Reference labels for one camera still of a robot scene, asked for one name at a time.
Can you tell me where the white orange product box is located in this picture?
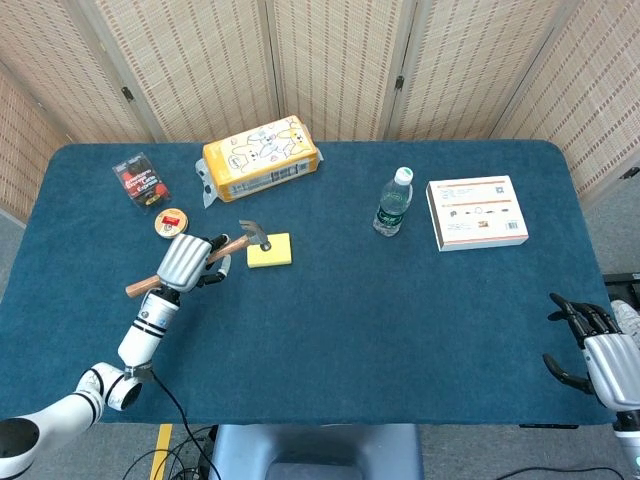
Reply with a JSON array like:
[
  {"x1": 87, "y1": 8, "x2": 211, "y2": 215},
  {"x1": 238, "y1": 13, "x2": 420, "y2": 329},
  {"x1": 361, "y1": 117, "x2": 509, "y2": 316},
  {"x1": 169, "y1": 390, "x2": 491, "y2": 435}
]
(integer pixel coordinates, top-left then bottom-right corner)
[{"x1": 425, "y1": 175, "x2": 530, "y2": 253}]

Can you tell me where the yellow sponge block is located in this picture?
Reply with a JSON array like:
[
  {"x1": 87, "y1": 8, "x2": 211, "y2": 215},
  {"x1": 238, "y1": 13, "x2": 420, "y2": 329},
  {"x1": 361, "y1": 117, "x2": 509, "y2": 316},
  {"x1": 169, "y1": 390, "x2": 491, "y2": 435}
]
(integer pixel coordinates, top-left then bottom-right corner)
[{"x1": 246, "y1": 232, "x2": 293, "y2": 269}]

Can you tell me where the yellow floor tape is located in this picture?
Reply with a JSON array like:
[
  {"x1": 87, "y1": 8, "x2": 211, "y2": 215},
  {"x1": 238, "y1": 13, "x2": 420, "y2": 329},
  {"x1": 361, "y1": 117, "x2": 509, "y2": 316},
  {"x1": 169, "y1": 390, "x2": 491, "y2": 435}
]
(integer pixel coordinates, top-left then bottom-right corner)
[{"x1": 150, "y1": 423, "x2": 174, "y2": 480}]

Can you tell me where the round red gold tin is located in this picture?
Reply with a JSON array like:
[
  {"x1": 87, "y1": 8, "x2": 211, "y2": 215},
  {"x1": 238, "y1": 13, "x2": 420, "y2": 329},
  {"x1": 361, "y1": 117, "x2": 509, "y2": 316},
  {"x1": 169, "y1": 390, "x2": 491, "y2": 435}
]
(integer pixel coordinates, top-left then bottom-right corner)
[{"x1": 153, "y1": 207, "x2": 190, "y2": 239}]

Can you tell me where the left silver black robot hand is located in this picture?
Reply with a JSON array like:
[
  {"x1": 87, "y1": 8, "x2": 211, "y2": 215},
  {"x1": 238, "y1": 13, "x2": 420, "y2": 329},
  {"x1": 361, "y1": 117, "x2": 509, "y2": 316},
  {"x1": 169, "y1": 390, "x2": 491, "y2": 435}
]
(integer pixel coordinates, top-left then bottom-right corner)
[{"x1": 156, "y1": 233, "x2": 232, "y2": 294}]

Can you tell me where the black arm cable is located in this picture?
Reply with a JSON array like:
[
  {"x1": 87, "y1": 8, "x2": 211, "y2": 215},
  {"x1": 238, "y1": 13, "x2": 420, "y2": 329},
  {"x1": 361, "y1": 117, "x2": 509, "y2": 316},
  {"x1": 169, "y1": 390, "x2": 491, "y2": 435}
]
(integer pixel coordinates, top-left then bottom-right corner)
[{"x1": 142, "y1": 367, "x2": 222, "y2": 480}]

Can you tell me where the black floor equipment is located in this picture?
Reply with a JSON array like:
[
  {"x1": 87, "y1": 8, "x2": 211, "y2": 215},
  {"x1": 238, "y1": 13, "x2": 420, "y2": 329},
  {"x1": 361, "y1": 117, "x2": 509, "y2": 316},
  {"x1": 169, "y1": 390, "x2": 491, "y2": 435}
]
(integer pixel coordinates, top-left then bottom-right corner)
[{"x1": 603, "y1": 272, "x2": 640, "y2": 302}]

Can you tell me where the black cable bundle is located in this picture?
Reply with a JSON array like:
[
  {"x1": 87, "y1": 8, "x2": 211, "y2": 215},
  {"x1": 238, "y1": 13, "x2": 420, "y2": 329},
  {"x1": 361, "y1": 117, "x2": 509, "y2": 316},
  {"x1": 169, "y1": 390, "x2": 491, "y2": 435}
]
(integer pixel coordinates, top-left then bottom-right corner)
[{"x1": 122, "y1": 424, "x2": 219, "y2": 480}]

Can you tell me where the wooden handle claw hammer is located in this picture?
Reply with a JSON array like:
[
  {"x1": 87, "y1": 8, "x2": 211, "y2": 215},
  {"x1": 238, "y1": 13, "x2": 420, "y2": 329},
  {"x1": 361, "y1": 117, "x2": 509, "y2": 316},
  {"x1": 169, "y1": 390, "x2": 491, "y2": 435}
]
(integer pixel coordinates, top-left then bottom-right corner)
[{"x1": 124, "y1": 219, "x2": 273, "y2": 299}]

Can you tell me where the yellow cartoon tissue pack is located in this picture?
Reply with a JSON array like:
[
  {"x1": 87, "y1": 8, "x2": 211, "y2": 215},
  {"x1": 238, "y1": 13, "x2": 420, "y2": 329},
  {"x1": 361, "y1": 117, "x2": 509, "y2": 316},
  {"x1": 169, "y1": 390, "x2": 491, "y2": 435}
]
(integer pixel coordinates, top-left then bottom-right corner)
[{"x1": 194, "y1": 115, "x2": 324, "y2": 209}]

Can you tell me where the clear plastic water bottle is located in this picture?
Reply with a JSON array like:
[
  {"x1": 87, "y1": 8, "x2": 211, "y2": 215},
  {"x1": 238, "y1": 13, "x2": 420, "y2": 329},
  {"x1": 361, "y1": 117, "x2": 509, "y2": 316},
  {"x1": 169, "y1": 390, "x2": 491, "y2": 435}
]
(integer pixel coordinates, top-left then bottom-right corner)
[{"x1": 372, "y1": 166, "x2": 415, "y2": 238}]

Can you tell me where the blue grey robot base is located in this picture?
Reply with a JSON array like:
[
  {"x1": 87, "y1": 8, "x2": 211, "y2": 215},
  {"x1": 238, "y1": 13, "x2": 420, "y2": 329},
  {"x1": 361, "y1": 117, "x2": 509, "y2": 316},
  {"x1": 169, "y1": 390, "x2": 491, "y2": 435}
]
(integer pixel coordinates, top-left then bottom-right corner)
[{"x1": 207, "y1": 424, "x2": 425, "y2": 480}]

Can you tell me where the black red card package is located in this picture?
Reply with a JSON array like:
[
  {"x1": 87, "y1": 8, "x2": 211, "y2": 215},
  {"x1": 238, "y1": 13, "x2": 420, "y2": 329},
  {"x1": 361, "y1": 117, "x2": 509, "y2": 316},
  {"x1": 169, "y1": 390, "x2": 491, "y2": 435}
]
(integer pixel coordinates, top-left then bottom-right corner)
[{"x1": 112, "y1": 152, "x2": 173, "y2": 215}]

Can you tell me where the bamboo folding screen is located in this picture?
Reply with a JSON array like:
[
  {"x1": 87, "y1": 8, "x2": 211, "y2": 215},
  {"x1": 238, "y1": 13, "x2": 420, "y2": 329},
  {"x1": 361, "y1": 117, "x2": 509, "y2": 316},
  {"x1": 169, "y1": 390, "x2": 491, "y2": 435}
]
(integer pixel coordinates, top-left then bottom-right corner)
[{"x1": 0, "y1": 0, "x2": 640, "y2": 224}]

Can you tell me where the white sneaker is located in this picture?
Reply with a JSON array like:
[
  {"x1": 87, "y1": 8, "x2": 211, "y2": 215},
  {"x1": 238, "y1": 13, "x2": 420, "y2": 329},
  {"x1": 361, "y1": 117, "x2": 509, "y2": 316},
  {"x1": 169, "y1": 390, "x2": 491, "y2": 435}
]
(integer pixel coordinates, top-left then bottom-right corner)
[{"x1": 609, "y1": 299, "x2": 640, "y2": 351}]

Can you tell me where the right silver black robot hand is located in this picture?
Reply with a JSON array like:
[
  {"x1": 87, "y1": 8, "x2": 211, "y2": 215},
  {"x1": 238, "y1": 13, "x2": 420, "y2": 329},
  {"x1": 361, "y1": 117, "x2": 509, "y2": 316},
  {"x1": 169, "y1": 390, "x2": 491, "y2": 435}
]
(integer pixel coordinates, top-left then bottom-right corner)
[{"x1": 542, "y1": 292, "x2": 640, "y2": 413}]

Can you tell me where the blue table cloth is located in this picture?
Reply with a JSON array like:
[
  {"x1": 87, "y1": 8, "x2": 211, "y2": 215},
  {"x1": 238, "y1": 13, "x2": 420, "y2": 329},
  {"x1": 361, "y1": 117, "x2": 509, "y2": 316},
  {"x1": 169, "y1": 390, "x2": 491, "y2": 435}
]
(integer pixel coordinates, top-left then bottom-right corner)
[{"x1": 0, "y1": 139, "x2": 619, "y2": 427}]

